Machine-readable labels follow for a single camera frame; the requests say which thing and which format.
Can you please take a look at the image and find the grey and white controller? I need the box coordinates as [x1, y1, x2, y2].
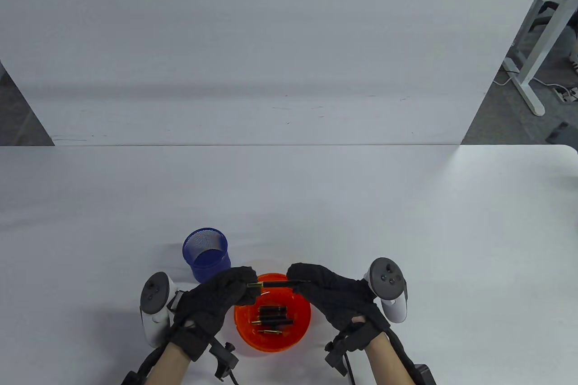
[139, 272, 177, 346]
[364, 257, 409, 324]

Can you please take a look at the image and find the white floor cable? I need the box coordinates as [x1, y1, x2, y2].
[492, 74, 578, 92]

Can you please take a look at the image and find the person's left forearm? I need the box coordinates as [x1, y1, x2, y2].
[144, 342, 192, 385]

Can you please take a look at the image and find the blue mesh pen holder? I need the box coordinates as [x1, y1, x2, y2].
[182, 228, 232, 284]

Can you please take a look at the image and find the person's left hand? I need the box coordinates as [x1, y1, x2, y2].
[169, 266, 259, 362]

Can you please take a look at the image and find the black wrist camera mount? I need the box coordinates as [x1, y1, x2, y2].
[210, 340, 240, 380]
[324, 333, 357, 376]

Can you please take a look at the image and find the person's right hand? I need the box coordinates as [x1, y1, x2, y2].
[286, 262, 391, 350]

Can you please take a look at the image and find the pile of fountain pen components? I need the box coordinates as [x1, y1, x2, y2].
[251, 306, 294, 337]

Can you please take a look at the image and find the black office chair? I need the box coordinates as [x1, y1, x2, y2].
[526, 0, 560, 33]

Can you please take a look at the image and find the person's right forearm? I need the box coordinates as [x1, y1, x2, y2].
[364, 335, 414, 385]

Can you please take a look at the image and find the white desk frame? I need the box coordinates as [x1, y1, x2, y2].
[503, 0, 578, 116]

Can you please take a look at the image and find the black arm strap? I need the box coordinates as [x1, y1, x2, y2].
[120, 344, 163, 385]
[388, 331, 436, 385]

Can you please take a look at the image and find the white partition board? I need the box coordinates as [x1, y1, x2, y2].
[0, 0, 560, 146]

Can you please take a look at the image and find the orange plastic bowl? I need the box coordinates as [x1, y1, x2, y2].
[234, 273, 312, 353]

